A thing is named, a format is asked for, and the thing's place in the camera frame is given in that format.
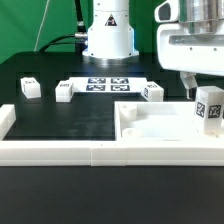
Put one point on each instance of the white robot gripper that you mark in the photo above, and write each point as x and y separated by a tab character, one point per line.
190	38

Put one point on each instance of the white U-shaped obstacle fence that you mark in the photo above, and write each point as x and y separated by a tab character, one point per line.
129	151

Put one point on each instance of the white square table top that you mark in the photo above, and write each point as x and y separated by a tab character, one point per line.
172	121

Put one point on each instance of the white sheet of tags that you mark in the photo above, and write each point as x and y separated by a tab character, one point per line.
107	84

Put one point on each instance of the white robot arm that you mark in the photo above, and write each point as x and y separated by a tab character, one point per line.
110	38

